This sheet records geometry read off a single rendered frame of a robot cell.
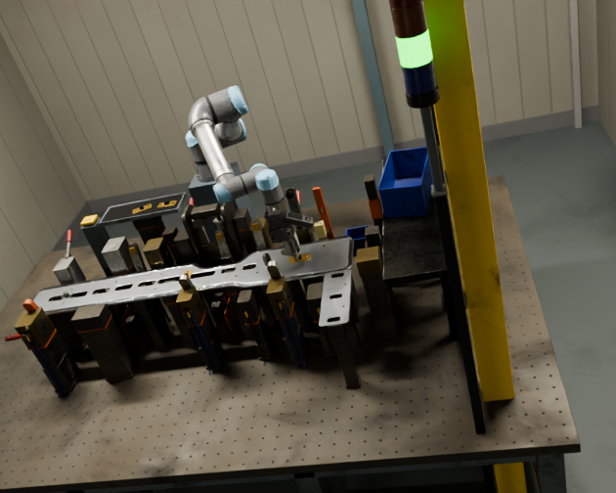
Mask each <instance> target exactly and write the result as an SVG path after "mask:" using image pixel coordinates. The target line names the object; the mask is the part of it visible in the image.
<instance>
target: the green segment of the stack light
mask: <svg viewBox="0 0 616 493"><path fill-rule="evenodd" d="M396 42H397V47H398V52H399V58H400V63H401V66H402V67H420V66H423V65H425V64H427V63H429V62H430V61H431V60H432V58H433V57H432V51H431V44H430V38H429V32H428V30H427V32H425V33H424V34H422V35H419V36H416V37H413V38H407V39H400V38H397V37H396Z"/></svg>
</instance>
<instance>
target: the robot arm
mask: <svg viewBox="0 0 616 493"><path fill-rule="evenodd" d="M246 113H248V109H247V106H246V104H245V101H244V99H243V97H242V93H241V90H240V88H239V87H238V86H233V87H229V88H227V89H224V90H222V91H219V92H216V93H213V94H211V95H208V96H205V97H202V98H200V99H198V100H197V101H196V102H195V103H194V105H193V106H192V108H191V111H190V114H189V128H190V131H189V132H188V133H187V135H186V140H187V143H188V147H189V149H190V151H191V154H192V156H193V159H194V161H195V164H196V177H197V179H198V181H199V182H201V183H207V182H212V181H215V182H216V185H214V186H213V190H214V193H215V196H216V198H217V200H218V201H219V202H220V203H226V202H231V201H232V200H235V199H237V198H240V197H242V196H245V195H248V194H250V193H253V192H255V191H258V190H259V192H260V194H261V197H262V199H263V201H264V204H265V207H266V209H267V211H265V215H264V217H265V219H267V221H268V224H269V226H268V228H269V229H268V231H269V232H268V233H269V235H270V238H271V241H272V244H275V243H278V244H279V243H283V244H284V245H285V248H284V249H282V250H281V254H282V255H288V256H293V257H294V259H295V261H297V260H298V256H299V255H298V253H299V251H300V246H299V241H298V238H297V234H296V230H295V228H294V225H296V226H301V227H305V228H309V229H311V228H312V226H313V217H309V216H305V215H301V214H296V213H292V212H288V210H287V205H286V200H285V197H284V194H283V191H282V188H281V185H280V182H279V178H278V176H277V174H276V172H275V171H274V170H271V169H269V168H268V167H267V166H266V165H264V164H261V163H258V164H255V165H253V166H252V167H251V169H250V171H249V172H246V173H244V174H242V175H239V176H237V177H236V176H235V174H234V171H233V169H232V167H231V165H230V163H229V162H228V159H227V157H226V155H225V153H224V151H223V149H225V148H227V147H230V146H233V145H235V144H237V143H241V142H242V141H244V140H245V139H246V130H245V127H244V124H243V122H242V119H241V116H242V115H244V114H246Z"/></svg>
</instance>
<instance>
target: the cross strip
mask: <svg viewBox="0 0 616 493"><path fill-rule="evenodd" d="M339 273H344V275H343V276H342V277H336V278H332V277H331V275H333V274H339ZM344 284H346V285H344ZM351 287H352V271H351V270H350V269H349V270H342V271H336V272H329V273H326V274H325V277H324V284H323V293H322V302H321V311H320V319H319V326H321V327H322V326H330V325H337V324H344V323H347V322H348V321H350V303H351ZM335 294H342V297H341V298H334V299H330V296H331V295H335ZM342 306H344V307H342ZM334 317H340V321H336V322H329V323H328V318H334Z"/></svg>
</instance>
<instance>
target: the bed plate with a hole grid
mask: <svg viewBox="0 0 616 493"><path fill-rule="evenodd" d="M487 182H488V190H489V197H490V205H491V212H492V220H493V228H494V236H495V243H496V251H497V258H498V266H499V274H500V281H501V289H502V297H503V305H504V312H505V320H506V334H507V342H508V350H509V358H510V365H511V372H512V380H513V388H514V398H512V399H504V400H495V401H486V402H485V401H483V400H482V394H481V388H480V382H479V377H478V371H477V365H476V359H475V353H474V347H473V341H472V335H471V329H470V324H469V317H468V311H467V308H465V310H466V316H467V322H468V327H469V333H470V339H471V345H472V351H473V357H474V363H475V369H476V375H477V380H478V386H479V392H480V398H481V404H482V410H483V416H484V422H485V427H486V433H479V434H476V430H475V424H474V419H473V414H472V409H471V403H470V397H469V392H468V386H467V381H466V375H465V370H464V364H463V359H462V350H461V344H460V341H459V340H456V341H450V334H449V328H450V327H449V322H448V317H447V311H444V312H443V307H442V299H441V293H443V291H442V286H441V280H440V278H436V279H429V280H423V281H416V282H409V283H404V284H398V286H393V287H392V289H393V293H394V297H395V301H396V303H397V305H398V313H394V316H395V320H397V329H398V336H393V337H385V338H378V339H376V331H375V327H374V321H373V317H372V314H371V310H370V307H369V303H368V300H367V296H366V292H365V289H364V285H363V281H362V277H360V275H359V271H358V268H357V264H356V256H353V266H352V268H351V269H350V270H351V271H352V277H353V281H354V284H355V288H356V291H357V295H358V298H359V300H361V318H360V322H358V323H355V324H356V328H357V331H358V334H359V338H360V340H361V341H362V351H357V352H352V354H353V357H354V360H355V364H356V367H357V370H358V374H359V375H361V387H354V388H346V380H345V377H344V375H343V372H342V369H341V366H340V363H339V359H338V356H333V359H334V360H335V361H334V362H332V357H326V358H325V351H324V349H323V346H322V343H321V340H320V337H319V334H320V333H319V330H318V327H317V324H316V323H314V322H313V317H312V314H311V312H310V320H309V327H308V330H303V333H304V335H305V338H306V341H307V344H309V346H310V347H309V355H308V363H305V366H306V368H305V369H304V368H302V369H298V370H296V364H294V365H292V363H291V357H290V354H289V351H288V349H287V346H286V342H285V335H284V332H283V329H282V327H281V324H280V321H279V319H278V320H277V325H276V327H272V328H269V325H268V323H267V320H266V317H265V315H264V312H263V309H262V307H261V304H260V305H258V308H259V311H260V312H261V315H260V318H261V321H262V323H263V326H264V329H265V331H266V334H268V335H269V338H270V340H271V342H272V344H274V346H275V347H274V352H273V358H272V359H269V360H265V363H266V365H263V363H264V362H263V360H261V361H260V360H259V354H258V351H257V349H256V346H255V343H256V342H255V340H254V337H246V338H244V337H243V331H242V327H241V325H240V328H239V331H238V335H237V339H236V340H234V338H233V340H232V341H226V342H224V341H223V338H222V337H221V335H220V332H219V330H218V328H217V331H216V335H217V337H218V339H219V342H220V344H221V346H222V348H223V350H225V352H226V353H225V357H224V360H223V364H222V368H221V369H217V372H218V374H214V375H212V370H210V373H211V375H209V370H206V364H205V362H204V360H203V358H202V356H201V353H200V351H199V346H198V342H197V344H196V345H190V346H185V345H184V343H185V342H184V340H183V338H182V336H181V334H180V332H179V330H178V328H177V326H176V324H175V322H174V319H173V317H172V315H171V313H170V311H169V309H168V307H167V305H165V304H164V302H163V300H162V298H161V297H160V298H159V299H160V301H161V303H162V305H163V307H164V309H165V311H166V313H167V315H168V317H169V318H171V322H170V325H171V328H174V332H173V335H172V338H171V340H170V342H169V344H168V347H167V349H161V350H155V348H156V346H155V344H154V342H153V341H152V343H151V345H150V347H149V350H148V351H147V352H140V350H139V348H138V350H137V352H131V353H132V355H133V357H134V359H135V360H136V362H138V363H139V366H138V368H137V371H136V373H135V375H134V378H133V379H126V380H118V381H106V377H105V375H104V373H103V371H102V370H101V368H100V366H99V365H98V363H97V361H96V360H95V358H94V356H93V354H91V353H90V349H89V348H88V346H87V344H86V346H85V348H84V350H83V351H82V353H81V355H80V357H79V359H78V361H77V362H75V363H76V365H77V367H78V368H79V370H82V374H81V376H80V378H79V380H78V382H77V384H76V386H75V388H74V390H73V391H67V392H66V397H61V393H60V392H59V394H60V397H59V398H58V393H56V392H55V388H54V387H53V385H52V384H51V382H50V381H49V379H48V378H47V376H46V375H45V373H44V372H43V370H42V369H43V367H42V366H41V364H40V363H39V361H38V360H37V358H36V357H35V355H34V354H33V352H32V350H28V348H27V347H26V345H25V344H24V342H23V341H22V339H21V338H20V339H16V340H11V341H6V340H5V336H12V335H17V334H18V332H17V331H16V329H15V328H14V325H15V323H16V322H17V321H18V319H19V318H20V316H21V315H22V313H23V311H24V310H25V308H24V307H23V303H24V301H25V300H26V299H31V300H33V299H34V297H35V296H36V295H37V293H38V292H39V291H40V290H41V289H44V288H48V287H53V286H59V285H60V282H59V280H58V279H57V277H56V275H55V274H54V272H53V270H54V268H55V267H56V265H57V264H58V262H59V261H60V259H62V258H65V254H66V249H64V250H58V251H53V252H47V253H44V254H43V255H42V256H41V258H40V259H39V260H38V262H37V263H36V264H35V266H34V267H33V268H32V270H31V271H30V272H29V274H28V275H27V276H26V278H25V279H24V280H23V282H22V283H21V285H20V286H19V287H18V289H17V290H16V291H15V293H14V294H13V295H12V297H11V298H10V299H9V301H8V302H7V303H6V305H5V306H4V307H3V309H2V310H1V311H0V493H51V492H64V491H76V490H89V489H102V488H115V487H128V486H141V485H154V484H166V483H180V482H193V481H206V480H218V479H231V478H245V477H257V476H270V475H283V474H296V473H309V472H322V471H347V470H359V469H373V468H386V467H399V466H411V465H424V464H438V463H451V462H463V461H476V460H489V459H502V458H515V457H528V456H541V455H553V454H567V453H580V452H581V445H580V440H579V437H578V433H577V430H576V427H575V424H574V420H573V417H572V413H571V409H570V406H569V402H568V399H567V395H566V392H565V388H564V385H563V381H562V378H561V374H560V372H559V368H558V365H557V361H556V358H555V354H554V351H553V347H552V344H551V340H550V334H549V330H548V327H547V323H546V320H545V316H544V313H543V309H542V306H541V302H540V300H539V296H538V293H537V289H536V286H535V282H534V279H533V275H532V272H531V268H530V265H529V261H528V258H527V254H526V250H525V247H524V244H523V241H522V237H521V234H520V230H519V227H518V223H517V220H516V216H515V213H514V209H513V206H512V202H511V199H510V195H509V192H508V188H507V185H506V179H505V176H504V175H499V176H493V177H487ZM326 209H327V212H328V216H329V219H330V225H331V228H332V231H333V235H334V237H341V236H345V234H346V230H347V229H350V228H356V227H362V226H368V225H369V226H370V227H372V226H374V220H373V218H372V214H371V210H370V206H369V199H368V198H366V199H361V200H355V201H350V202H339V203H333V204H327V205H326Z"/></svg>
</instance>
